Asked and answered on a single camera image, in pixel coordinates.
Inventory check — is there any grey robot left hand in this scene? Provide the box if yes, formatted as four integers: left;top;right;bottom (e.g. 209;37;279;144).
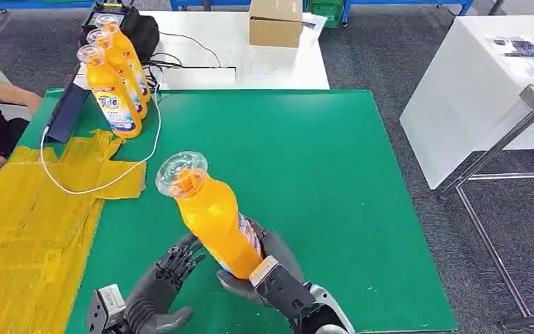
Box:
123;233;207;334

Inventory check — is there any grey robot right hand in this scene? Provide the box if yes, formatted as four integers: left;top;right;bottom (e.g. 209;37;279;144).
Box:
216;216;307;308

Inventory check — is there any orange detergent bottle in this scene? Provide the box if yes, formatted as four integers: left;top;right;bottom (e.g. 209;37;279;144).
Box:
95;13;152;104
154;150;265;281
76;43;143;140
86;28;149;120

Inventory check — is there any yellow sheet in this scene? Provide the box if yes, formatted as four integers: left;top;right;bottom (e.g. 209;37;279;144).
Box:
0;129;149;334

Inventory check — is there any green table mat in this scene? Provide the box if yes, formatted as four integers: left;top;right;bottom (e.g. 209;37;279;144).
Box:
18;88;458;334

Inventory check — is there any dark blue flat device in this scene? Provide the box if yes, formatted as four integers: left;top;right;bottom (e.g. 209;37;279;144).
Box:
45;82;91;144

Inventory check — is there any white flat board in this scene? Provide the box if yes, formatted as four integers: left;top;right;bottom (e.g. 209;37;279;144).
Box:
161;65;239;91

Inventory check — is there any black handheld terminal with screen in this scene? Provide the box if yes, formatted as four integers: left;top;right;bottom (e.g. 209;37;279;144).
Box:
84;1;130;29

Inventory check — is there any black bag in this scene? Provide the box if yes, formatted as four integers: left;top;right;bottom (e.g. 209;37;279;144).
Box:
79;2;161;63

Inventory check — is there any cardboard box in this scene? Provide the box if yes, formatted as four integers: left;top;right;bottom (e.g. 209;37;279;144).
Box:
248;0;305;49

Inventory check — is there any white cabinet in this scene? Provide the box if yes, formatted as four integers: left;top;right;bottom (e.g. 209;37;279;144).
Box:
399;15;534;191

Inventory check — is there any green crate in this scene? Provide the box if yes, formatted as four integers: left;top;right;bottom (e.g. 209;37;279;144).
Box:
307;0;344;29

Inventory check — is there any clear plastic bag with parts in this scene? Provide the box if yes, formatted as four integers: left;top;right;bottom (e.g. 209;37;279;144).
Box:
485;35;534;75

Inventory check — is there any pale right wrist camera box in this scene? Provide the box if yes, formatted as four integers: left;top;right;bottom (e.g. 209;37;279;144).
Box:
249;256;317;321

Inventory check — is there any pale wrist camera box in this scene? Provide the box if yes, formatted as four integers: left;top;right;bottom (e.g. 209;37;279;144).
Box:
86;283;128;334
249;256;317;321

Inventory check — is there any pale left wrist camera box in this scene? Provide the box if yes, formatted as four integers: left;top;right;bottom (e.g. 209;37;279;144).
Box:
86;283;128;334

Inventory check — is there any white cable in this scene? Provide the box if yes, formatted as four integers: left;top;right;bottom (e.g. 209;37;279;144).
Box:
39;86;163;196

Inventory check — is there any black cable bundle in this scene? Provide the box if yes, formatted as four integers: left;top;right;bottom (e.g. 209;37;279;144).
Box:
142;51;186;91

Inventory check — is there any thin black cable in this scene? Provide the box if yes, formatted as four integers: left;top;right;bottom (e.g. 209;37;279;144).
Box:
158;31;223;70

